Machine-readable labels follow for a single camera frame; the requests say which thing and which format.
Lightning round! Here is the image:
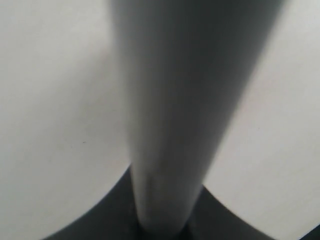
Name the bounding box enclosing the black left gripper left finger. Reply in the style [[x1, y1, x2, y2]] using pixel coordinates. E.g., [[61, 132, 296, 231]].
[[46, 168, 140, 240]]

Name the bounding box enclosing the white wooden drumstick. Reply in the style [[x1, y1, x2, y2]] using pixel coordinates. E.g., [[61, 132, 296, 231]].
[[109, 0, 284, 238]]

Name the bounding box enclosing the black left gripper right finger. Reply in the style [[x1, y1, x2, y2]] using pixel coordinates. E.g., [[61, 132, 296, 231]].
[[183, 187, 271, 240]]

